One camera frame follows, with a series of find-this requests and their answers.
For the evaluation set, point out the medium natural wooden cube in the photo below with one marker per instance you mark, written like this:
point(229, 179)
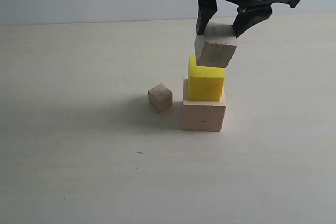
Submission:
point(216, 46)

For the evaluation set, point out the yellow painted wooden cube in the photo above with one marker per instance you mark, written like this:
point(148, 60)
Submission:
point(204, 83)

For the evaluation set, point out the large natural wooden cube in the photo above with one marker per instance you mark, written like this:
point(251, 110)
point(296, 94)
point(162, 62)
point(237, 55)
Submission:
point(202, 115)

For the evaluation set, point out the small natural wooden cube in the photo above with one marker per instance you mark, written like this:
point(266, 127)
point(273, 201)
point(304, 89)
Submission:
point(160, 97)

